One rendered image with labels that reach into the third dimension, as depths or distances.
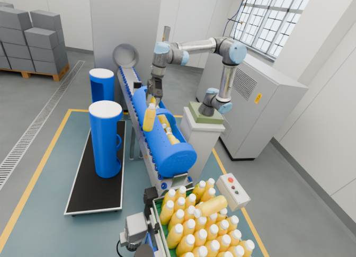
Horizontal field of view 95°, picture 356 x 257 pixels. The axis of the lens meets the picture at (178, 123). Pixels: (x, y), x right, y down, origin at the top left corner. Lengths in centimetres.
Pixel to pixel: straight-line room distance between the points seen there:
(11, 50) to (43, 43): 60
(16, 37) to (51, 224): 340
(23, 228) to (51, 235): 26
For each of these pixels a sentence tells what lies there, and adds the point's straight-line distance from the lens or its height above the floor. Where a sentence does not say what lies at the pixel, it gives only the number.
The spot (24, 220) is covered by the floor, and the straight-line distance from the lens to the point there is 232.
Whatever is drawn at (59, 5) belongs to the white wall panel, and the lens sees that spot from 623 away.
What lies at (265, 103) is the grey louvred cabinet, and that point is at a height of 116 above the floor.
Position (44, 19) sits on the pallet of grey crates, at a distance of 464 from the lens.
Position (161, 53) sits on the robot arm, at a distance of 87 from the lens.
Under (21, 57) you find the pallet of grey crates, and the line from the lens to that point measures 461.
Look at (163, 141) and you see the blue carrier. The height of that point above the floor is 120.
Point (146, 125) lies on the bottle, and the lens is 106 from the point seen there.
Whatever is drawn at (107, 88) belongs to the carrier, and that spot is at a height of 88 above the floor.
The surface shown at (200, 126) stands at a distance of 143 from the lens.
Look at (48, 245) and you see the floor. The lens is 215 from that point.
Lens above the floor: 195
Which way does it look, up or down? 36 degrees down
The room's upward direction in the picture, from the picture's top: 16 degrees clockwise
